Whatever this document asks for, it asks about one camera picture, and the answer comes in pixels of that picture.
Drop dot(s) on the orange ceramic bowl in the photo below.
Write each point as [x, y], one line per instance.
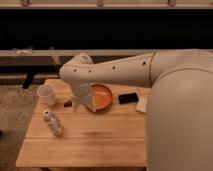
[101, 97]

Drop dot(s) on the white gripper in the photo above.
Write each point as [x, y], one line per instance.
[82, 95]

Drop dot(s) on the white plastic cup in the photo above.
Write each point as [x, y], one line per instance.
[47, 93]

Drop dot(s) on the wooden bench rail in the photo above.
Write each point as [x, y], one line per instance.
[53, 57]

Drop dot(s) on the white rectangular block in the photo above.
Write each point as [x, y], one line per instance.
[141, 105]

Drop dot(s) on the black rectangular block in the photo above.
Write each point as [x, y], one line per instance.
[127, 98]

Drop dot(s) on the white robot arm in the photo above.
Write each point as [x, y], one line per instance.
[179, 111]

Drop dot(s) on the small brown object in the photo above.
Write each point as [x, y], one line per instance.
[68, 103]

